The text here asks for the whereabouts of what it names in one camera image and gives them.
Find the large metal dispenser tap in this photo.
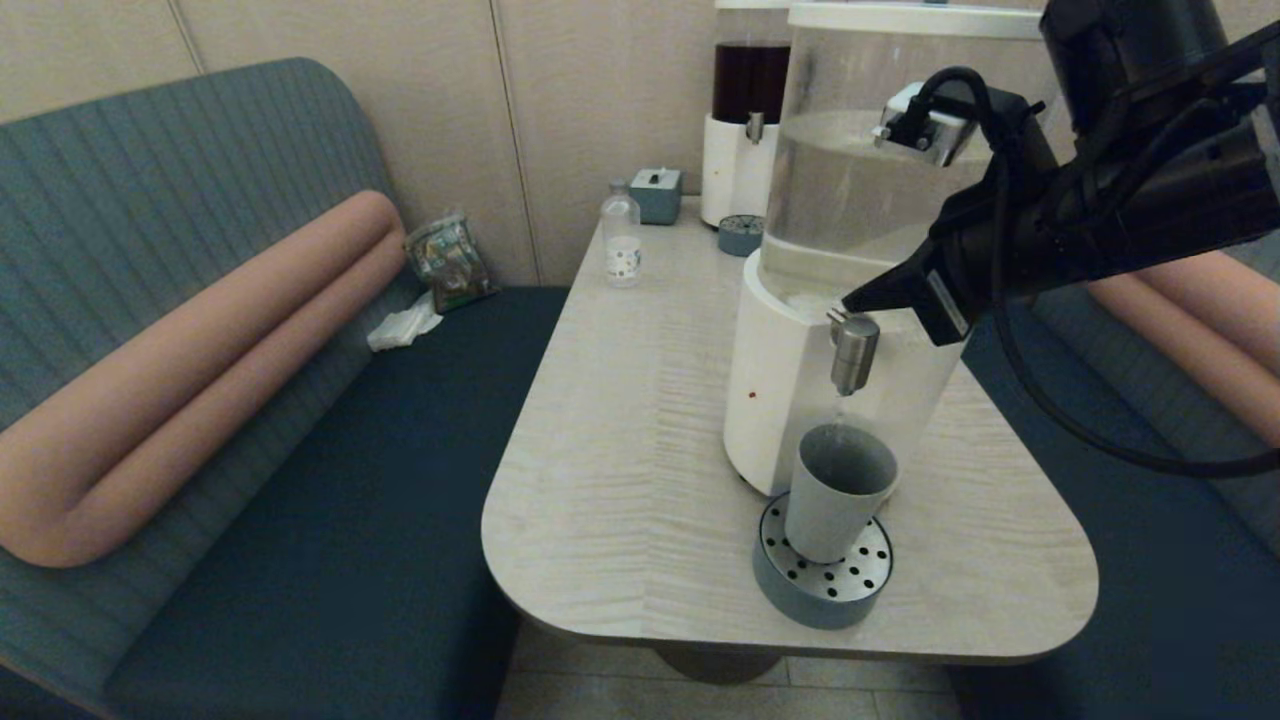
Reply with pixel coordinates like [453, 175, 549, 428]
[828, 309, 881, 397]

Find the grey plastic cup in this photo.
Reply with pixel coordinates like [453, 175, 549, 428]
[784, 423, 898, 565]

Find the large clear water dispenser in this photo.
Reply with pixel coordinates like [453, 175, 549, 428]
[722, 0, 1061, 499]

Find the small blue perforated drip tray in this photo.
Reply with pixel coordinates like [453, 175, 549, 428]
[717, 214, 766, 258]

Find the pink bolster cushion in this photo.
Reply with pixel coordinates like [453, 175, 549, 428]
[0, 190, 406, 569]
[1085, 250, 1280, 451]

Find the dark drink dispenser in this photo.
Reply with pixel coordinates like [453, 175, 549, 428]
[700, 0, 793, 229]

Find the blue-grey tissue box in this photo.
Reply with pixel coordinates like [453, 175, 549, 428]
[630, 167, 683, 226]

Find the small clear bottle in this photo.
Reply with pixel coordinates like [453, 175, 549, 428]
[600, 180, 643, 289]

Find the large blue perforated drip tray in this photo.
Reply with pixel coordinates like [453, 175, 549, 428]
[752, 493, 894, 631]

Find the teal upholstered bench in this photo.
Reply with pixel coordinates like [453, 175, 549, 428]
[0, 57, 571, 720]
[950, 230, 1280, 720]

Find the crumpled snack bag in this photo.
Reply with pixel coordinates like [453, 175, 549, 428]
[403, 212, 498, 314]

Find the white crumpled tissue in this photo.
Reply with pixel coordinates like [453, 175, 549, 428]
[366, 293, 443, 353]

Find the black right camera cable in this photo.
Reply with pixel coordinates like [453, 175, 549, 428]
[905, 67, 1280, 479]

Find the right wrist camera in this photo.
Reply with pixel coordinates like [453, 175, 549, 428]
[872, 82, 976, 166]

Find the table pedestal with brass base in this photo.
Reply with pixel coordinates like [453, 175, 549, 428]
[655, 645, 786, 687]

